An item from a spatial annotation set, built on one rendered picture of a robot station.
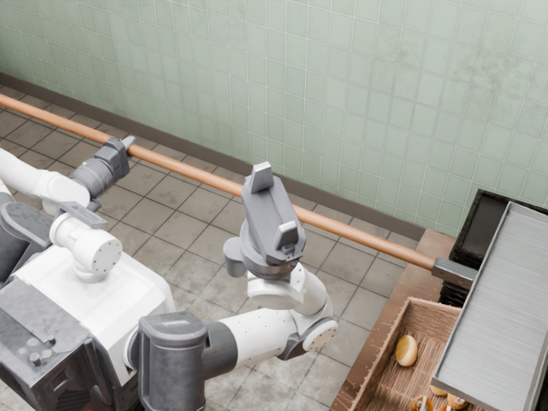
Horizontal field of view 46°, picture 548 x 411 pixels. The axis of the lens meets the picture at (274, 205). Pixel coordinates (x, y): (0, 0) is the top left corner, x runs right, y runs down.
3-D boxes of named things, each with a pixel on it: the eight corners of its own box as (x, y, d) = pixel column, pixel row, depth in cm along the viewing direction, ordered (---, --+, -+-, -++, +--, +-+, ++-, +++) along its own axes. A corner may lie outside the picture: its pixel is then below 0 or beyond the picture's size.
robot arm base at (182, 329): (225, 408, 109) (172, 432, 100) (176, 383, 117) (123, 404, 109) (228, 323, 106) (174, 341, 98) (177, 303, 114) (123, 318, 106)
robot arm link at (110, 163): (99, 130, 168) (68, 156, 161) (129, 142, 165) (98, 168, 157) (108, 168, 177) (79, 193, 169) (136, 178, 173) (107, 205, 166)
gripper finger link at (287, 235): (299, 218, 75) (296, 236, 81) (274, 227, 75) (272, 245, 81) (304, 230, 75) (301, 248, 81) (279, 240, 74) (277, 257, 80)
